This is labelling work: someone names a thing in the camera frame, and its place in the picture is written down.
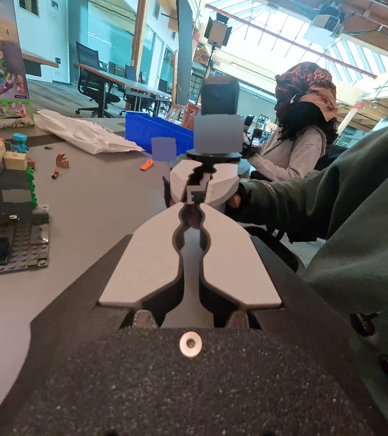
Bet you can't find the white ceiling unit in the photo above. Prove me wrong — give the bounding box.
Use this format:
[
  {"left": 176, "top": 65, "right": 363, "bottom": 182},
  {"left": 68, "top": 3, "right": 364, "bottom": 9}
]
[{"left": 303, "top": 5, "right": 346, "bottom": 45}]

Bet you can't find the orange cardboard box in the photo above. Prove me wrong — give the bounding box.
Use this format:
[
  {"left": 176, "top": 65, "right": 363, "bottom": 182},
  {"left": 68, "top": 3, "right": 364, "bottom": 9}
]
[{"left": 181, "top": 102, "right": 201, "bottom": 131}]

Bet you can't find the wooden office desk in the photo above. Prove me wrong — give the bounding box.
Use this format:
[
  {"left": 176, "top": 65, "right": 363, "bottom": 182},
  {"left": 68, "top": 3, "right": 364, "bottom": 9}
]
[{"left": 75, "top": 62, "right": 172, "bottom": 118}]

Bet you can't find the toy brick model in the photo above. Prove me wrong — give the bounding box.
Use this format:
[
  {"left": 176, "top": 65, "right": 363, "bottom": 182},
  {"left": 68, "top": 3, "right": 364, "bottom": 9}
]
[{"left": 0, "top": 136, "right": 50, "bottom": 275}]

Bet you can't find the studio light panel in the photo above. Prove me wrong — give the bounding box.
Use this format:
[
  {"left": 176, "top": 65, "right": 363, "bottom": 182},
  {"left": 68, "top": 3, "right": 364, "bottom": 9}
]
[{"left": 196, "top": 13, "right": 233, "bottom": 103}]

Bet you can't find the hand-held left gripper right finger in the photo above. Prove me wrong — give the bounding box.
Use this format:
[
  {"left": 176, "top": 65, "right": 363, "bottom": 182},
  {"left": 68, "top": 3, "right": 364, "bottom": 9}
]
[{"left": 198, "top": 203, "right": 283, "bottom": 322}]

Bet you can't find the black office chair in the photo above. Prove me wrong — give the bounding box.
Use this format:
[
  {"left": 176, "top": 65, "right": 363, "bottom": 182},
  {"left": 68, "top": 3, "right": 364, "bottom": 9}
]
[{"left": 76, "top": 42, "right": 121, "bottom": 118}]

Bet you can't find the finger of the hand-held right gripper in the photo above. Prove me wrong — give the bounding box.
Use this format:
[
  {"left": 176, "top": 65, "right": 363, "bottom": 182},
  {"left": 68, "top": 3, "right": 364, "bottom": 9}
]
[
  {"left": 201, "top": 163, "right": 240, "bottom": 214},
  {"left": 169, "top": 159, "right": 204, "bottom": 205}
]

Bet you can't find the blue plastic bin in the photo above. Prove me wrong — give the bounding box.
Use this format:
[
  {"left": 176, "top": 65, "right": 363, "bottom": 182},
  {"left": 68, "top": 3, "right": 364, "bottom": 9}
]
[{"left": 125, "top": 111, "right": 194, "bottom": 161}]

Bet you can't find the operator in green sweatshirt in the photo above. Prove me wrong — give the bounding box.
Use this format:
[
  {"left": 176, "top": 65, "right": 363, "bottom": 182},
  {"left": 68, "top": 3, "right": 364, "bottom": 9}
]
[{"left": 296, "top": 117, "right": 388, "bottom": 436}]

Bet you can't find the grey desk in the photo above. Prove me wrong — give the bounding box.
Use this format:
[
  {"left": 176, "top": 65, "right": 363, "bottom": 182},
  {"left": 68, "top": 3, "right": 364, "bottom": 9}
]
[{"left": 0, "top": 117, "right": 252, "bottom": 426}]

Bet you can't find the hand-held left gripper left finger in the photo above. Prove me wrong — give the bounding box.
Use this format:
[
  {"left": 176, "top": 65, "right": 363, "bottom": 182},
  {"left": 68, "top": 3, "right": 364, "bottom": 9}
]
[{"left": 98, "top": 203, "right": 186, "bottom": 322}]

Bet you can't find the light grey toy brick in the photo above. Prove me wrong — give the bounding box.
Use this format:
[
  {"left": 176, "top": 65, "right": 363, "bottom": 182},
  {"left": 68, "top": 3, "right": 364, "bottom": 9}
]
[{"left": 186, "top": 184, "right": 204, "bottom": 205}]

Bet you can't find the white paper bag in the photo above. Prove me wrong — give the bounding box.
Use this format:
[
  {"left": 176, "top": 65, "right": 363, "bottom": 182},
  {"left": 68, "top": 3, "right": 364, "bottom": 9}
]
[{"left": 33, "top": 109, "right": 145, "bottom": 155}]

